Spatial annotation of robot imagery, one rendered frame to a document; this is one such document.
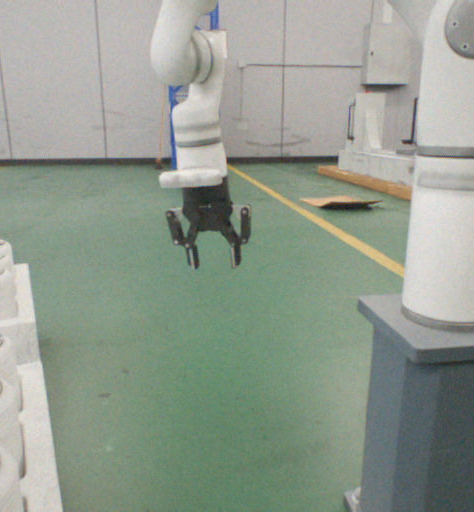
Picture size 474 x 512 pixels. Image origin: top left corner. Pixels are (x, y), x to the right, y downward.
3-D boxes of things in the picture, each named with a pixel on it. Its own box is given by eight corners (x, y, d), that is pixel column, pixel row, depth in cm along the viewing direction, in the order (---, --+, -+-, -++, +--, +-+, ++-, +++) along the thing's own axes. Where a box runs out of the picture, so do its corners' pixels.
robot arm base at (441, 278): (459, 298, 58) (478, 153, 53) (513, 329, 49) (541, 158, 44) (386, 302, 56) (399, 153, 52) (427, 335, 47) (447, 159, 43)
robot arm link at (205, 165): (158, 189, 69) (151, 146, 66) (183, 172, 79) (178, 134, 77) (219, 186, 66) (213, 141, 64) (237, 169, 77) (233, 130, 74)
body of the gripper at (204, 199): (234, 165, 76) (241, 221, 80) (184, 168, 78) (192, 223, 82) (223, 175, 70) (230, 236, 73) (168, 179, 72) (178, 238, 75)
